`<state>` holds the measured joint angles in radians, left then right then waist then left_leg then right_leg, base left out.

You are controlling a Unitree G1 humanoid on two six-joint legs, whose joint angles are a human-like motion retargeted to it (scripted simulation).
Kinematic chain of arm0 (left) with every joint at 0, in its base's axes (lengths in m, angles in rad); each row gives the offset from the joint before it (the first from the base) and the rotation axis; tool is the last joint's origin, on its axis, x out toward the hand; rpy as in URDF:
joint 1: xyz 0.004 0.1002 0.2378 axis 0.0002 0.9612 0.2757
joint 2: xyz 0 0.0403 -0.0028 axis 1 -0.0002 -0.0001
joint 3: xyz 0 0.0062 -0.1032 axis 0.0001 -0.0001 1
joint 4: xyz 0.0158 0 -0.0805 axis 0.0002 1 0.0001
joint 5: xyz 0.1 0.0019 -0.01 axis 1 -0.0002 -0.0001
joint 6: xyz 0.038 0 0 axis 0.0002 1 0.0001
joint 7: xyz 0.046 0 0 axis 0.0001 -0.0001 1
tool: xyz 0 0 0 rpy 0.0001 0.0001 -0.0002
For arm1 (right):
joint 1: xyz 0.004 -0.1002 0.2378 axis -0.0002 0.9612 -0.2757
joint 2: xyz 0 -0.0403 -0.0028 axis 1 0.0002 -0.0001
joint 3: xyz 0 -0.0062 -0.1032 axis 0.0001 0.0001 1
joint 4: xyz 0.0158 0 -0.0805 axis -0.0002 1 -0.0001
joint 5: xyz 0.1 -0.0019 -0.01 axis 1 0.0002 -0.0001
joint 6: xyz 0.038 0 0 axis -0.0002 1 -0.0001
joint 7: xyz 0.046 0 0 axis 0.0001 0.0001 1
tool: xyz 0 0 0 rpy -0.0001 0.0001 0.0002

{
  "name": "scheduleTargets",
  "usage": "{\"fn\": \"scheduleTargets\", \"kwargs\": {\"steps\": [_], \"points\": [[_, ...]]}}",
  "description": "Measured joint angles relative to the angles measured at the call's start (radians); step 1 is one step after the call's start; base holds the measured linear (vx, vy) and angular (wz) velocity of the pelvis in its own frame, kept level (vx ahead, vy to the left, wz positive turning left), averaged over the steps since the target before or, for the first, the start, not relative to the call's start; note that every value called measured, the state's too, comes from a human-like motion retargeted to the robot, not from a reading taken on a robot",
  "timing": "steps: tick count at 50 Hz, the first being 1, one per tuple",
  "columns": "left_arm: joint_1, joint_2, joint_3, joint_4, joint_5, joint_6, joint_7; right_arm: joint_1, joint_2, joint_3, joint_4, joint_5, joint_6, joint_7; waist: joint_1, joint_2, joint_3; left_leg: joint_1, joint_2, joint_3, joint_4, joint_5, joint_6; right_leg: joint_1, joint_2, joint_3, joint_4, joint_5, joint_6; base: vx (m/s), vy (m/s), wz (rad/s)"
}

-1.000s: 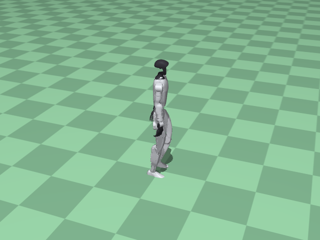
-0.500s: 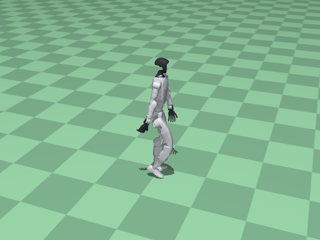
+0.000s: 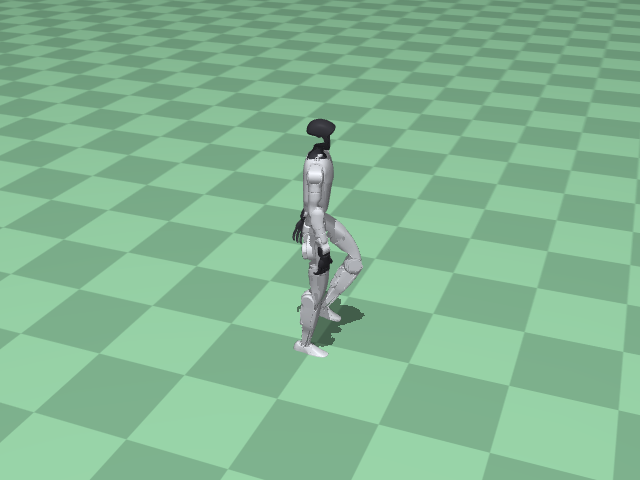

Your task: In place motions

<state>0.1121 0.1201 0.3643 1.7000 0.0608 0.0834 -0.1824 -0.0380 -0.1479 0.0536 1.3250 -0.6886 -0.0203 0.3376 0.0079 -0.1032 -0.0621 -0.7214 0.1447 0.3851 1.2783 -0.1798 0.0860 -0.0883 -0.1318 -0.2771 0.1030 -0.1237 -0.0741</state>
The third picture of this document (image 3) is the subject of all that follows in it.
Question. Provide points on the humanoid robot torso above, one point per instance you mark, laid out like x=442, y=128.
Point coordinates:
x=327, y=167

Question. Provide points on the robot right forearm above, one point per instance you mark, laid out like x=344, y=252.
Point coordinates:
x=318, y=226

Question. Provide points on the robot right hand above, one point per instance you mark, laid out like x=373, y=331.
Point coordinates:
x=324, y=262

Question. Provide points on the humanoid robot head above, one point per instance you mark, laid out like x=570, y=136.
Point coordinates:
x=320, y=128

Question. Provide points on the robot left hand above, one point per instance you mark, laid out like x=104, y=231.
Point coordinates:
x=299, y=226

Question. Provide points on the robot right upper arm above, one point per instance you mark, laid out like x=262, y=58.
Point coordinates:
x=315, y=178

